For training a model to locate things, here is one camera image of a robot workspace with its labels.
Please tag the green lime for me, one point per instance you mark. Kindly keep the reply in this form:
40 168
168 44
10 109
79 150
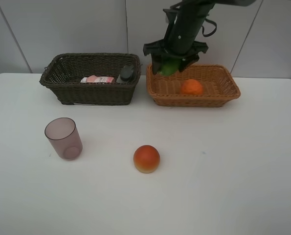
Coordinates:
169 67

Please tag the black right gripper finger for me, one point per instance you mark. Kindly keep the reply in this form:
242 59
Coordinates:
188 61
157 62

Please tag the pink bottle white cap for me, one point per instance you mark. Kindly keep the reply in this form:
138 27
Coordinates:
97 79

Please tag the translucent purple plastic cup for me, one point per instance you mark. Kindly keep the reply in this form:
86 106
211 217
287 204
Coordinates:
63 135

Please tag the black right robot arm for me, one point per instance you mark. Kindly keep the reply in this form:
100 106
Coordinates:
195 13

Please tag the dark grey pump bottle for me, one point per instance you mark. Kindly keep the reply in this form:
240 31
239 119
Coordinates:
126 75

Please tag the orange wicker basket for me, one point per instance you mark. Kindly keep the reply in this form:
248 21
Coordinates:
217 83

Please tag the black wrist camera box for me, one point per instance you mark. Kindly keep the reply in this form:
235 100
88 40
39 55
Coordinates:
171 15

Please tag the dark brown wicker basket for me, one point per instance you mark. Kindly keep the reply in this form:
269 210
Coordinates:
63 77

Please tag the red orange peach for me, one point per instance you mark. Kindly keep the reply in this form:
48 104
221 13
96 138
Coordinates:
146 159

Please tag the orange tangerine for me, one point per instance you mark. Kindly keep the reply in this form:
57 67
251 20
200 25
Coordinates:
191 87

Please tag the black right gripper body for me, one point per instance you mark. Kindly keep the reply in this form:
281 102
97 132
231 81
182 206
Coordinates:
178 42

